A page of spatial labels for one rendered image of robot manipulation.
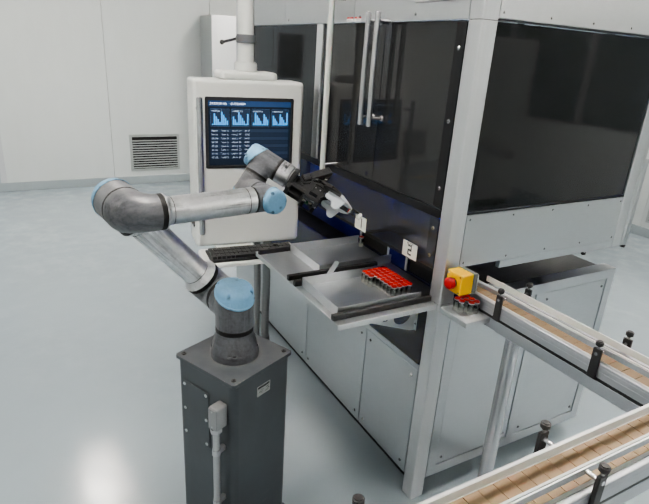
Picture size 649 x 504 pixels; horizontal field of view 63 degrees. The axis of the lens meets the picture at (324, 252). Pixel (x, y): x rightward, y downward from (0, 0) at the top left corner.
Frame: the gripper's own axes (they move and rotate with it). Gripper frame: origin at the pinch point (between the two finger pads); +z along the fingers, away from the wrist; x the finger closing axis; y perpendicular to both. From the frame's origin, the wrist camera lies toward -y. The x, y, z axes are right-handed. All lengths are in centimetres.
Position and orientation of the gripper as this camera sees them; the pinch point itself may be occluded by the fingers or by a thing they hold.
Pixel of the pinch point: (347, 207)
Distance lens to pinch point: 167.8
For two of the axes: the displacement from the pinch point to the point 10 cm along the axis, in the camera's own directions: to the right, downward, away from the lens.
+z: 8.5, 5.3, 0.2
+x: 3.1, -4.6, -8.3
